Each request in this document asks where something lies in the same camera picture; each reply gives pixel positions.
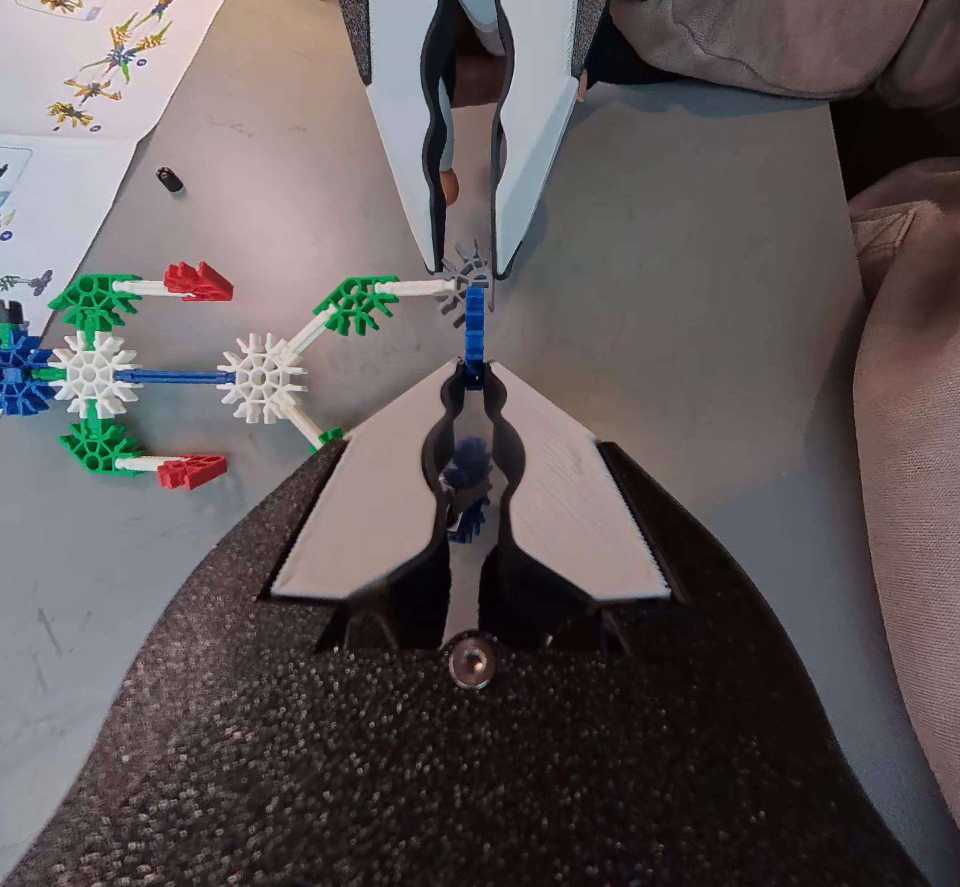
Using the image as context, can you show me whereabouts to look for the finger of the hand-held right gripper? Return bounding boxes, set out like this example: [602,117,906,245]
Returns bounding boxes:
[489,0,588,281]
[365,0,451,275]

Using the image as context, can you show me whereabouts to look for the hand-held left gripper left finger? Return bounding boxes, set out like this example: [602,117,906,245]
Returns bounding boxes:
[268,359,466,650]

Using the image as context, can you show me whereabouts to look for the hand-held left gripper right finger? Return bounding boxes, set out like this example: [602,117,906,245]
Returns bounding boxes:
[477,362,672,650]

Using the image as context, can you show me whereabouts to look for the blue snowflake toy connector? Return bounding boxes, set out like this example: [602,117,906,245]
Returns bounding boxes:
[463,285,490,387]
[442,437,494,545]

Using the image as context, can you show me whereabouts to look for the red toy connector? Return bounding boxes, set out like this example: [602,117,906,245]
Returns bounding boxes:
[165,260,235,302]
[157,454,228,491]

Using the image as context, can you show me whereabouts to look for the construction toy figure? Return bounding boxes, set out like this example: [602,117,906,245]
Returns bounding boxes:
[0,273,451,479]

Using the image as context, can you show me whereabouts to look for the grey snowflake toy connector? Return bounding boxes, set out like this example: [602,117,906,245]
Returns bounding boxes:
[433,242,498,333]

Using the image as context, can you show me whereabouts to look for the person's right forearm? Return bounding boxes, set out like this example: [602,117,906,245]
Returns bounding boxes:
[611,0,960,108]

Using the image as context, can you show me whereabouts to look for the grey desk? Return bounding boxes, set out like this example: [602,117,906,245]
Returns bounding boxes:
[0,0,960,858]

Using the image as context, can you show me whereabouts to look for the person's right hand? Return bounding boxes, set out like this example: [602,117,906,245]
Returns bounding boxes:
[441,54,504,208]

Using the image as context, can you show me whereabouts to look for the folded instruction sheet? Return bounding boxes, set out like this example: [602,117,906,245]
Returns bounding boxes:
[0,0,243,337]

